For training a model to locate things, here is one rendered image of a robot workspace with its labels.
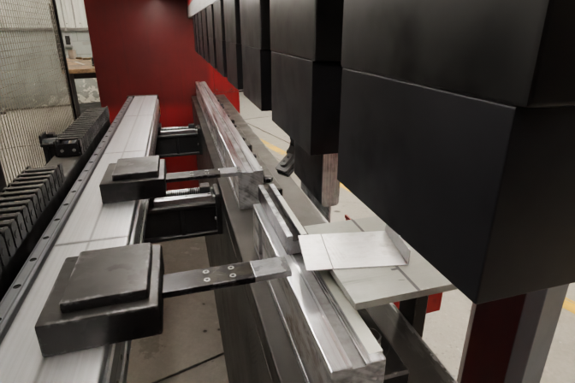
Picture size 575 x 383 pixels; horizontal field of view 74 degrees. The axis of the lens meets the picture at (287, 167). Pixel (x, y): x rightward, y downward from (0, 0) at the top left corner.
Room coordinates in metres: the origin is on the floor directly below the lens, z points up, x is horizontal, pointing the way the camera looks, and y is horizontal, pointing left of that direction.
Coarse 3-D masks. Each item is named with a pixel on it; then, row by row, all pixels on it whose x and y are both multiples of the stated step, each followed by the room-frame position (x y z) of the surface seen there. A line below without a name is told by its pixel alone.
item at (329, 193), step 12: (300, 156) 0.44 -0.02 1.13; (312, 156) 0.40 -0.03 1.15; (324, 156) 0.37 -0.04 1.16; (336, 156) 0.37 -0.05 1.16; (300, 168) 0.44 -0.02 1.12; (312, 168) 0.40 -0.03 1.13; (324, 168) 0.37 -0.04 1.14; (336, 168) 0.37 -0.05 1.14; (300, 180) 0.47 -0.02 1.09; (312, 180) 0.40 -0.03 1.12; (324, 180) 0.37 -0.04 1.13; (336, 180) 0.37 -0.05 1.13; (312, 192) 0.40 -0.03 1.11; (324, 192) 0.37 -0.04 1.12; (336, 192) 0.37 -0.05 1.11; (324, 204) 0.37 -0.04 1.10; (336, 204) 0.37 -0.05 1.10; (324, 216) 0.38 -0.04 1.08
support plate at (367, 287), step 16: (320, 224) 0.52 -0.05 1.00; (336, 224) 0.52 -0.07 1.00; (352, 224) 0.52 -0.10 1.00; (368, 224) 0.52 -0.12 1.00; (384, 224) 0.52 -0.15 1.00; (416, 256) 0.43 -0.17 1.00; (336, 272) 0.40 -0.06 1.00; (352, 272) 0.40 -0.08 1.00; (368, 272) 0.40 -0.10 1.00; (384, 272) 0.40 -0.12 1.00; (416, 272) 0.40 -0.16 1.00; (432, 272) 0.40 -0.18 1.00; (352, 288) 0.36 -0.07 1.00; (368, 288) 0.36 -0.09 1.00; (384, 288) 0.36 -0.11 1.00; (400, 288) 0.36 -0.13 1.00; (432, 288) 0.37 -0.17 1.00; (448, 288) 0.37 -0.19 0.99; (352, 304) 0.35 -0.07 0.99; (368, 304) 0.34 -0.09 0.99
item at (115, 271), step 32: (96, 256) 0.38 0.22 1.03; (128, 256) 0.38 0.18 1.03; (160, 256) 0.40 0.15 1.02; (64, 288) 0.33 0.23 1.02; (96, 288) 0.32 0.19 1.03; (128, 288) 0.32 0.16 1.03; (160, 288) 0.34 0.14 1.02; (192, 288) 0.36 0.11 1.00; (64, 320) 0.29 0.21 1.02; (96, 320) 0.29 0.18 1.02; (128, 320) 0.30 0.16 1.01; (160, 320) 0.31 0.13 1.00; (64, 352) 0.29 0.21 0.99
